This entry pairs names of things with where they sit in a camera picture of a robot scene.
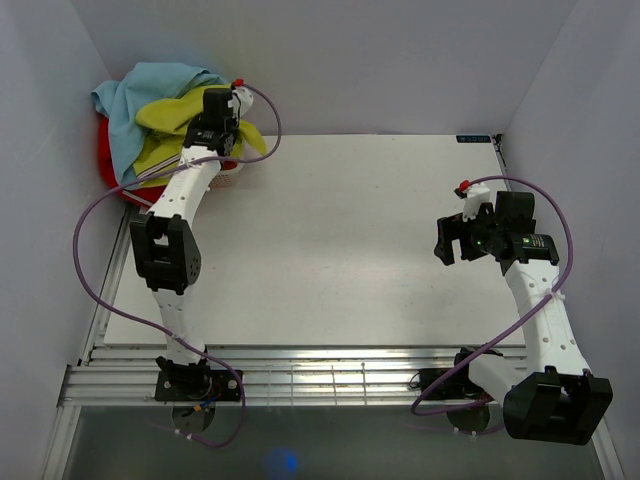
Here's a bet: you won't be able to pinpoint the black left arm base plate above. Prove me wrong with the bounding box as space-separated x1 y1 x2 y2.
153 369 241 402

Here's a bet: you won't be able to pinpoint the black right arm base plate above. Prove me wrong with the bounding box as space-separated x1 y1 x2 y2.
408 367 489 400

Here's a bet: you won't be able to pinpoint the white wire grid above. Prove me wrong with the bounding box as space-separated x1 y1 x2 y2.
264 364 426 407

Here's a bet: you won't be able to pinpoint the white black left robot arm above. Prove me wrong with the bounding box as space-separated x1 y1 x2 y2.
130 84 253 402

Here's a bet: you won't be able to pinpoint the aluminium table frame rails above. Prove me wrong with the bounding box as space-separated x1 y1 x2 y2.
40 133 626 480

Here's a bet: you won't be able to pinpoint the red garment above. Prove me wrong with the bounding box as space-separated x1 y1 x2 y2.
95 117 236 208

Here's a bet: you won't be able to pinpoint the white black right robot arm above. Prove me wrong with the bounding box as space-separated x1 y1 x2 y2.
434 183 613 445

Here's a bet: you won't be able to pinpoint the yellow-green trousers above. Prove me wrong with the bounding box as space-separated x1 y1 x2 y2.
130 97 267 182

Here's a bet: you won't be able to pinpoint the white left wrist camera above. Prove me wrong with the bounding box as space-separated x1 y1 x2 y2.
228 79 254 119

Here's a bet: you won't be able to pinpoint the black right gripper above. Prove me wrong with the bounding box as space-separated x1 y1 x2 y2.
433 202 502 266

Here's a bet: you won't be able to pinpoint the blue logo sticker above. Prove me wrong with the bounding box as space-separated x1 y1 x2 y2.
456 134 492 144

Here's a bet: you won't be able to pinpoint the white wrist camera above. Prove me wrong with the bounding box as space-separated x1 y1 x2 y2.
454 180 491 222
228 79 254 119

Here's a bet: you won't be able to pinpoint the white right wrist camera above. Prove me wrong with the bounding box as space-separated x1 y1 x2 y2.
454 180 491 222

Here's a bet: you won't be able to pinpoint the light blue garment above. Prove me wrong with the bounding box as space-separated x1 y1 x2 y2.
90 60 232 185

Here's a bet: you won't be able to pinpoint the white plastic laundry basket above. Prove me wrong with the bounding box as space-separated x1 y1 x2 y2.
209 161 243 188

